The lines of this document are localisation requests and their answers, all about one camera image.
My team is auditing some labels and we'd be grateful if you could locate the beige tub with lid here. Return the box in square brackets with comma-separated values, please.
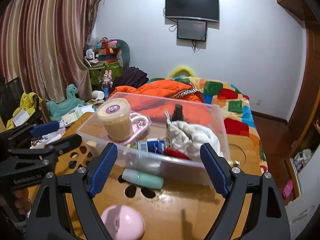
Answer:
[97, 98, 133, 142]

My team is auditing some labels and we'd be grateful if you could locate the white cloth pouch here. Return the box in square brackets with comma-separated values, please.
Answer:
[164, 110, 224, 162]

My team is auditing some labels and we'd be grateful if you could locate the red drawstring pouch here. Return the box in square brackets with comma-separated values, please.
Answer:
[163, 148, 190, 160]

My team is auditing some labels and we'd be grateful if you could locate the blue staple box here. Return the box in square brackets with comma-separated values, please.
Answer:
[136, 140, 166, 154]

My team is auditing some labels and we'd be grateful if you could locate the green spray bottle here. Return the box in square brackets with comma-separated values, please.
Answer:
[171, 104, 184, 121]

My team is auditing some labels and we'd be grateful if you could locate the left hand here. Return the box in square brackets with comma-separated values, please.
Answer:
[14, 189, 31, 215]

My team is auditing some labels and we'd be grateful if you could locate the teal dinosaur rocking toy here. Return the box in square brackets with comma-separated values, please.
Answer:
[46, 84, 85, 121]

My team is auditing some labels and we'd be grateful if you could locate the yellow cloth on chair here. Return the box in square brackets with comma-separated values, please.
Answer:
[6, 92, 43, 130]

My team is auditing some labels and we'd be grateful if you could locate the stack of papers and books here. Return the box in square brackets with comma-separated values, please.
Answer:
[59, 105, 95, 128]

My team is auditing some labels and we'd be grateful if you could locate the pink croc shoe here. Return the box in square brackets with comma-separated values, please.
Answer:
[282, 179, 293, 199]

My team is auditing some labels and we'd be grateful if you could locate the black chair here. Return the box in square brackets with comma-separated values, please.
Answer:
[1, 75, 43, 128]

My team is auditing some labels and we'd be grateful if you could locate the pink round lidded container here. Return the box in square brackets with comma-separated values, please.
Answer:
[100, 205, 146, 240]

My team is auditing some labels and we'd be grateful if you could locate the white mug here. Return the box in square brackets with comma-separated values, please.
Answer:
[92, 90, 105, 100]

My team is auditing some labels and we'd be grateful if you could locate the mint green tube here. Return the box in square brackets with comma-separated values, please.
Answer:
[121, 168, 164, 190]

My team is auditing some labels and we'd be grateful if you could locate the green storage box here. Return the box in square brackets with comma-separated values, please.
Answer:
[89, 62, 124, 85]

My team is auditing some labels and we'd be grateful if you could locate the pink bunny water bottle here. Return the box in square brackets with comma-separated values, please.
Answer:
[102, 70, 112, 100]

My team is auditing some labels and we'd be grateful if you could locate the colourful patchwork blanket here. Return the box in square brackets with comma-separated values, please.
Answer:
[148, 77, 268, 172]

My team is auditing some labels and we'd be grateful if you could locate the pile of plush toys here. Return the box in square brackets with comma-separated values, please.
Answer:
[84, 37, 131, 69]

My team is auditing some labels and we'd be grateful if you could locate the striped pink curtain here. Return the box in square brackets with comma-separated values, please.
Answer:
[0, 0, 103, 106]

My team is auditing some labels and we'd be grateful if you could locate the dark purple garment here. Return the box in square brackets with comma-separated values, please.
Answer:
[112, 67, 149, 89]

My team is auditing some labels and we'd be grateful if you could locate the wooden door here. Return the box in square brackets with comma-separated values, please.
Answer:
[288, 22, 319, 157]

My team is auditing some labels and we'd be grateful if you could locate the clear plastic storage bin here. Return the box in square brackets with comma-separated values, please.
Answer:
[76, 91, 232, 188]

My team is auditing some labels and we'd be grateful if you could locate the orange puffer jacket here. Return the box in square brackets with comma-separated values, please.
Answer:
[109, 79, 212, 125]

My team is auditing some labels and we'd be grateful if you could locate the yellow foam hoop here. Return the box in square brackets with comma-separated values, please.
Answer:
[168, 66, 196, 78]

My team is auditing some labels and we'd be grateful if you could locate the small wall monitor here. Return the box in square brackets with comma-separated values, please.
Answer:
[177, 20, 207, 42]

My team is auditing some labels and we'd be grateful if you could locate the large wall television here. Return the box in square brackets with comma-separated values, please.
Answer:
[164, 0, 220, 22]

